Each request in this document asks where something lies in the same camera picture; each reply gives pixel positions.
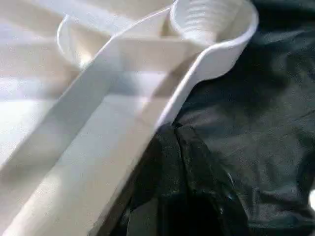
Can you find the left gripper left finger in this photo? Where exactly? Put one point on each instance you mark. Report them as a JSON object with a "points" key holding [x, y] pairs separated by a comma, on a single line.
{"points": [[157, 187]]}

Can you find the black plastic mat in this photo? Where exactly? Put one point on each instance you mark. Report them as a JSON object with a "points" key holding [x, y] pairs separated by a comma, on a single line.
{"points": [[266, 113]]}

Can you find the white plastic table top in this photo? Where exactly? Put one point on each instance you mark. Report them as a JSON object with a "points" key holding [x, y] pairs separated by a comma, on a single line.
{"points": [[74, 123]]}

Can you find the white plastic table leg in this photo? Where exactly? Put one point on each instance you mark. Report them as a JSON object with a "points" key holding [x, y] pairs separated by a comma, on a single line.
{"points": [[199, 19]]}

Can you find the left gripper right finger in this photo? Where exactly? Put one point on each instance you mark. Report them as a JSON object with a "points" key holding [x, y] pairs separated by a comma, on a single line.
{"points": [[211, 191]]}

